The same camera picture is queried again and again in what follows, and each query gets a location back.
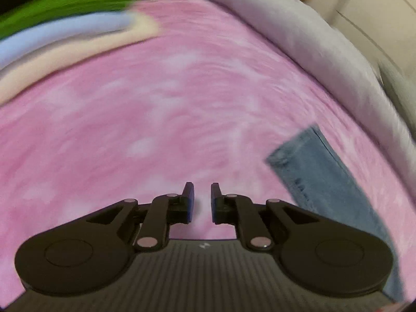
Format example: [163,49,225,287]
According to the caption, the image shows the white sliding wardrobe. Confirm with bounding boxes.
[305,0,416,82]

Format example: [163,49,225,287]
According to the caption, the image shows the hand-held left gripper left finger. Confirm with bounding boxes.
[86,182,196,253]

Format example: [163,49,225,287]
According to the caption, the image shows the cream folded garment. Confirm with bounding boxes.
[0,18,162,105]

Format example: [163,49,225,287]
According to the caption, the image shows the blue jeans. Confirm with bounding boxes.
[266,125,405,303]

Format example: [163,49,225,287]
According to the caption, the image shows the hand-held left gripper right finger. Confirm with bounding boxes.
[211,182,321,252]

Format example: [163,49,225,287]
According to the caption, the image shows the grey striped duvet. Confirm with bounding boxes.
[188,0,414,170]

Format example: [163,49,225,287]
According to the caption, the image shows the green folded garment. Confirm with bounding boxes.
[0,0,141,38]

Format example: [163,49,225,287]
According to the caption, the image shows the pink floral blanket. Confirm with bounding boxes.
[0,0,416,303]

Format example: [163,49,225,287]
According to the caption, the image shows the light blue folded garment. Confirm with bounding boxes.
[0,12,136,68]

